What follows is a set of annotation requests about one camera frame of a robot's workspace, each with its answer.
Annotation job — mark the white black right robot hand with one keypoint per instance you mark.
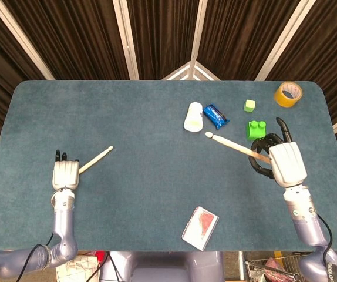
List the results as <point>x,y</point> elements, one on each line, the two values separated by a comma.
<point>289,164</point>

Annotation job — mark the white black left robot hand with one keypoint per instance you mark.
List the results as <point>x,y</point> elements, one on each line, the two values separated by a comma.
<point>65,174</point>

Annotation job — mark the pale wooden drumstick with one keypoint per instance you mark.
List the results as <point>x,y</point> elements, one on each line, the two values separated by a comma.
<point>98,158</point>
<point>230,143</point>

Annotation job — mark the lavender left robot arm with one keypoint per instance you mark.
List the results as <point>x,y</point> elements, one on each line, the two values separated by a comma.
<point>62,223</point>

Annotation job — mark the lavender right robot arm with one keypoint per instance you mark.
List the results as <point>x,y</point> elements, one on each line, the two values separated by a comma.
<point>303,223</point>

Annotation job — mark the green two-stud building brick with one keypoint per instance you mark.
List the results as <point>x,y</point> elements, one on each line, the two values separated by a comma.
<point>256,132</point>

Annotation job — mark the yellow packing tape roll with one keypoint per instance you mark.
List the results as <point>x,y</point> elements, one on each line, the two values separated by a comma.
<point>278,100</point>

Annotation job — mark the small green cube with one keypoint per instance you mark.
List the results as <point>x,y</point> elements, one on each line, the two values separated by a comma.
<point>249,105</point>

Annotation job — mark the blue felt table mat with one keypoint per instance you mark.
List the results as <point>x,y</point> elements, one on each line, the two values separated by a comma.
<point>127,117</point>

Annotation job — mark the small red object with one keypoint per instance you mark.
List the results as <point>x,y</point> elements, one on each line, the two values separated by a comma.
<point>99,255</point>

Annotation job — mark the blue snack packet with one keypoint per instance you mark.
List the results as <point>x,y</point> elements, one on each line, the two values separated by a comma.
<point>215,116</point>

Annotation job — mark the white checked cloth bag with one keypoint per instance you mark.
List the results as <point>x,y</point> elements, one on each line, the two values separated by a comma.
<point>80,270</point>

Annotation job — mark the pink plastic packet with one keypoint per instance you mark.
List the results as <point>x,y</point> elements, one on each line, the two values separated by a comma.
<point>274,264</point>

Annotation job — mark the white paper cup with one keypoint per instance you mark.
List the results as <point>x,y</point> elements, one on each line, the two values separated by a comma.
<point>193,117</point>

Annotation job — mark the clear box with red filling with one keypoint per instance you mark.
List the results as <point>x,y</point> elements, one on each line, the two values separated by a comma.
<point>200,229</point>

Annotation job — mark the lavender robot torso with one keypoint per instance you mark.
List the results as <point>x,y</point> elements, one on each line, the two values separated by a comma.
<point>162,267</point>

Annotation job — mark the dark brown pleated curtain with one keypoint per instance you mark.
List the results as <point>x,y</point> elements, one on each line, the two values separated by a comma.
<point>83,38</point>

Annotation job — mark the white angled frame base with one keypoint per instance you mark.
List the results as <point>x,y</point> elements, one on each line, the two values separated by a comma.
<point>175,72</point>

